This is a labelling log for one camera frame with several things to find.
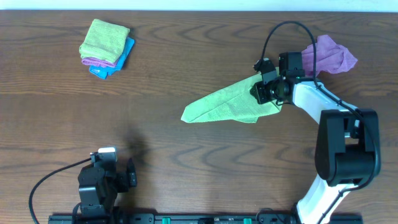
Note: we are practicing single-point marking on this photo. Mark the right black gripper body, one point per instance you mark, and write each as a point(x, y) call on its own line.
point(267, 93)

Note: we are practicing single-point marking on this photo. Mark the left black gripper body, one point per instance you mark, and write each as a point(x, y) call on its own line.
point(121, 183)

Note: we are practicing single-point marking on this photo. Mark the green microfibre cloth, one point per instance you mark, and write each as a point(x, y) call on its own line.
point(233, 102)

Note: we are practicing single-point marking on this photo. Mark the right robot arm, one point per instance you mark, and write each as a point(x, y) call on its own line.
point(347, 152)

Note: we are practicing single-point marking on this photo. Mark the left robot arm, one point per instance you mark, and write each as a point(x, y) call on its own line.
point(99, 185)

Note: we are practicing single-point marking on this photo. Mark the crumpled purple cloth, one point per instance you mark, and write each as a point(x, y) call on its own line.
point(331, 57)

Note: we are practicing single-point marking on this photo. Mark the folded blue cloth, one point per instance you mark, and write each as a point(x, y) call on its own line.
point(103, 73)

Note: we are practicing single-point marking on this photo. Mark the folded pink cloth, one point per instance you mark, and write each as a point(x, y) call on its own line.
point(97, 62)

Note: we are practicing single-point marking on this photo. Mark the folded green cloth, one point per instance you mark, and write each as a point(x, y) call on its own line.
point(104, 41)

